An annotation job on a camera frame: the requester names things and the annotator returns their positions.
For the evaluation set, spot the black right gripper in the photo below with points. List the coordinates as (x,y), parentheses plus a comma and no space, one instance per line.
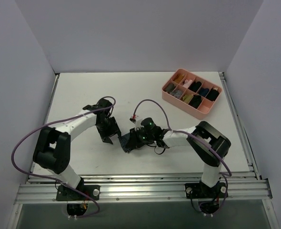
(134,139)

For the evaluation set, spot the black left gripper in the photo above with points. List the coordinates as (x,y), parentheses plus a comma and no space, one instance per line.
(109,130)

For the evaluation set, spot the navy white striped underwear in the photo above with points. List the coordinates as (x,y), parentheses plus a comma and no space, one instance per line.
(123,140)

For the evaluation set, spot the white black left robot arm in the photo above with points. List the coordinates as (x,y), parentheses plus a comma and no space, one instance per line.
(52,151)

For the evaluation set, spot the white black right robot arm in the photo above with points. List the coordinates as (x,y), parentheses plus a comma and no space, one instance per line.
(207,142)

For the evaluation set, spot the grey patterned rolled garment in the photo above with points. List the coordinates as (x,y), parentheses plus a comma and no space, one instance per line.
(176,93)

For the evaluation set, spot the dark grey rolled garment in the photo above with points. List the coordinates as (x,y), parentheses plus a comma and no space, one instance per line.
(169,88)

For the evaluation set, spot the olive green rolled garment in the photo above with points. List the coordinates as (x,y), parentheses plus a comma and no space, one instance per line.
(187,98)

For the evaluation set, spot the pink divided organizer tray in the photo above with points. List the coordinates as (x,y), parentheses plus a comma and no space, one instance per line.
(205,107)

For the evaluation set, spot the black rolled garment front row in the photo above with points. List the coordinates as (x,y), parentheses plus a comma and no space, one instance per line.
(195,101)

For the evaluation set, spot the pink white rolled garment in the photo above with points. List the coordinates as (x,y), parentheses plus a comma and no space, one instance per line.
(187,83)

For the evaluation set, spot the mustard yellow rolled garment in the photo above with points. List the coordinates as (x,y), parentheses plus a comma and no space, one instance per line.
(179,78)

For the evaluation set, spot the dark blue rolled garment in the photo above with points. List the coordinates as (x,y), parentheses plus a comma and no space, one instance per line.
(203,92)

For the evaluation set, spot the black rolled garment with tag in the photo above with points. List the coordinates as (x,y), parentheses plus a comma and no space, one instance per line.
(213,94)

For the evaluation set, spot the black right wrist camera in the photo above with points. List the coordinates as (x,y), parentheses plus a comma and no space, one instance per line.
(148,125)

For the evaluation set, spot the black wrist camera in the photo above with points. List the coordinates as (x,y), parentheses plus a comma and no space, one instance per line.
(148,125)
(101,105)

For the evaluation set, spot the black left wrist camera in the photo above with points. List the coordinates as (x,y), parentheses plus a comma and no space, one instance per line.
(101,105)

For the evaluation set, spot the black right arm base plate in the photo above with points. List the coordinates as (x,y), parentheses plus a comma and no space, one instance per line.
(201,191)

